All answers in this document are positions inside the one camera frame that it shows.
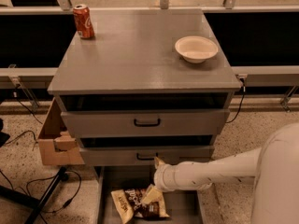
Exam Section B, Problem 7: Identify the orange soda can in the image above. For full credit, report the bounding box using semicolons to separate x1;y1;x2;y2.
73;4;94;39

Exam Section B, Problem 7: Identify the black cable on left floor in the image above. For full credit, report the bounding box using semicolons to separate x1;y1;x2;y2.
0;130;82;224

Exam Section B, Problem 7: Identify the black cable behind cabinet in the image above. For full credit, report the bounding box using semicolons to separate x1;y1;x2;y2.
225;77;247;124

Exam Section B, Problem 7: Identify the metal railing frame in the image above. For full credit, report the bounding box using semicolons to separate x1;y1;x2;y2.
1;0;298;111

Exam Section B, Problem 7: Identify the cardboard box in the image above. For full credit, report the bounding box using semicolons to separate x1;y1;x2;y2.
38;100;84;165

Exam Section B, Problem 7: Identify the white bowl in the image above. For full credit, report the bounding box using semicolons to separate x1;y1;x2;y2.
175;36;219;63

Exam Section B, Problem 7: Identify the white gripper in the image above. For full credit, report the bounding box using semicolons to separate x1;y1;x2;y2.
141;157;179;204

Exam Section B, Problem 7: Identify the grey top drawer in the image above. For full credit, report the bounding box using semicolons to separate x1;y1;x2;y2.
62;109;229;138

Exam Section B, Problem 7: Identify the brown chip bag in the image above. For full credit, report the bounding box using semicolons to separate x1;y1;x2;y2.
111;188;169;224

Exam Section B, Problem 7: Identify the grey bottom drawer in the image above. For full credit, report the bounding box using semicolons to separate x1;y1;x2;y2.
96;166;204;224

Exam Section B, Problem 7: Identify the black tripod stand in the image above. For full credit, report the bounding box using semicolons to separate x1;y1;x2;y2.
0;166;69;224

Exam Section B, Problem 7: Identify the grey middle drawer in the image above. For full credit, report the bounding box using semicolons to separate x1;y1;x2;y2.
79;146;214;166

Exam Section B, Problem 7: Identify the grey drawer cabinet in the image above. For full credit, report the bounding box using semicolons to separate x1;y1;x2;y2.
47;8;243;224

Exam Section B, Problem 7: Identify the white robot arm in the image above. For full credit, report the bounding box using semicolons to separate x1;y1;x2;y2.
142;123;299;224

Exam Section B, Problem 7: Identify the grey drawer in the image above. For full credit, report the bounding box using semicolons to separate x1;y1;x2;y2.
79;146;214;166
96;166;204;224
62;109;229;138

